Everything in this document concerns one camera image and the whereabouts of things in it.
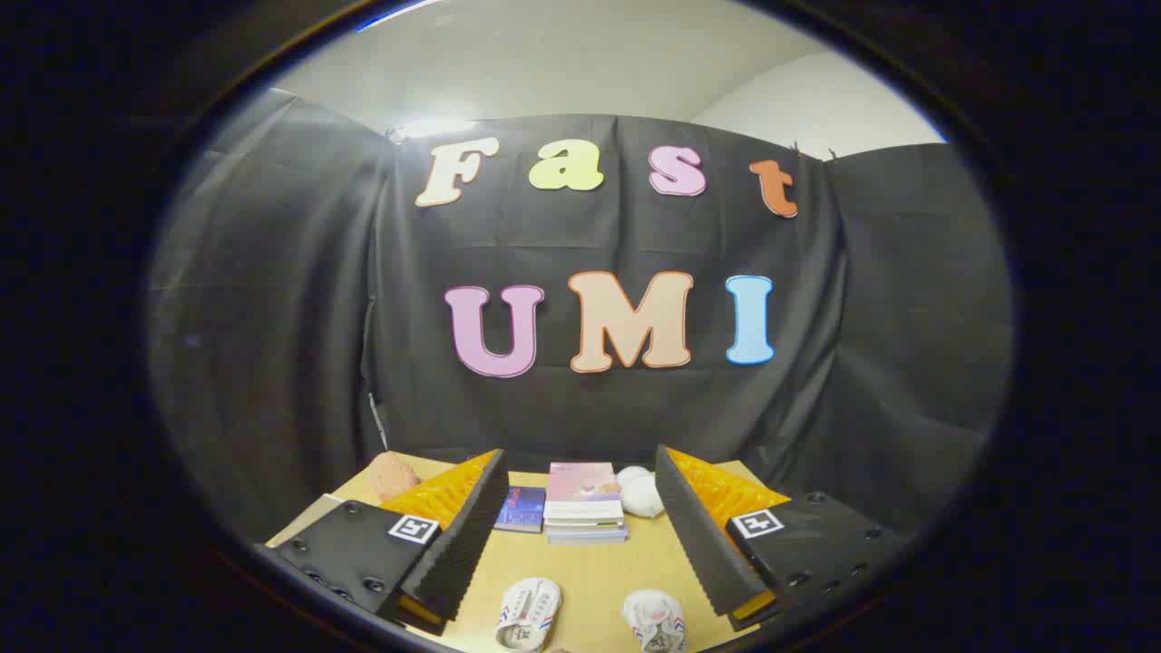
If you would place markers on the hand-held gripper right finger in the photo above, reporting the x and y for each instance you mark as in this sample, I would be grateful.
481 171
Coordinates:
694 535

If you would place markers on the white book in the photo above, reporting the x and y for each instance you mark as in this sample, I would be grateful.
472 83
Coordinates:
585 525

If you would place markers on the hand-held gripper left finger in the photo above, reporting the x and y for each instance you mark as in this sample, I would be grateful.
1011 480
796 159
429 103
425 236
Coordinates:
472 535

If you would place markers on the black backdrop cloth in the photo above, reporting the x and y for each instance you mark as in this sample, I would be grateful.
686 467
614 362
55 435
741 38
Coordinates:
635 236

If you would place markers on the white plush toy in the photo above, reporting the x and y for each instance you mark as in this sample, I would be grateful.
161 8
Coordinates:
642 494

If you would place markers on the white striped shoe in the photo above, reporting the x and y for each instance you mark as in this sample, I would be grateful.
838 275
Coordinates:
528 612
655 621

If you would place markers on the pink cover book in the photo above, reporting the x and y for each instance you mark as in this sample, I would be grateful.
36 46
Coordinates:
582 482

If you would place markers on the pale blue book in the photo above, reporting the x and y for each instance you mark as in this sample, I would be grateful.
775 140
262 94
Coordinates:
588 538

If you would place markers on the dark blue book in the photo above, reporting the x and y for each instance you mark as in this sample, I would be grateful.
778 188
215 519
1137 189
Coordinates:
521 508

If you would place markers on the pinkish brown round object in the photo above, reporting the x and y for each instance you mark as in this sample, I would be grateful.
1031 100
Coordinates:
392 474

